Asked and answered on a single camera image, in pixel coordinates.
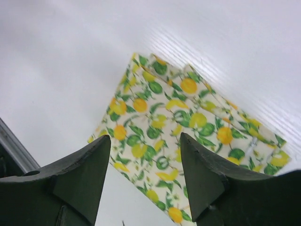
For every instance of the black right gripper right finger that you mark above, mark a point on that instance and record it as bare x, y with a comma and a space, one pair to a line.
222, 193

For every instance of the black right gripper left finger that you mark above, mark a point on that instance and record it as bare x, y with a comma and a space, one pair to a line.
66, 192

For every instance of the lemon print skirt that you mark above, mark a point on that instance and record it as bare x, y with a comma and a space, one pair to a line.
153, 104

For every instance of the aluminium front rail frame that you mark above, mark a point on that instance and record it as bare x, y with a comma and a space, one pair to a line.
15, 160

